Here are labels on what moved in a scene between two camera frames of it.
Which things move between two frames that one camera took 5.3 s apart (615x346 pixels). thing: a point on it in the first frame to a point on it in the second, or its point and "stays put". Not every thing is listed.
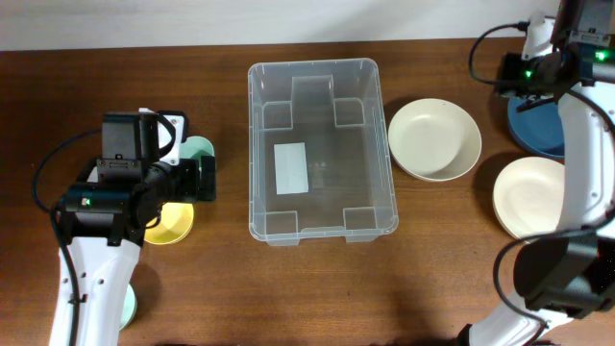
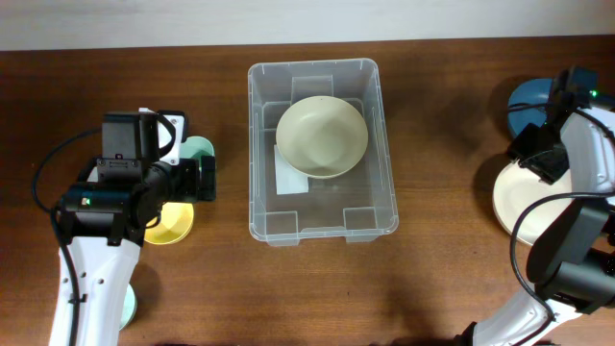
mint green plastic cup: (196, 147) stays put
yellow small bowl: (175, 223) stays put
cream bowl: (435, 139) to (321, 136)
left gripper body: (182, 184) stays put
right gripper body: (520, 77) to (542, 151)
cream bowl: (528, 195) stays put
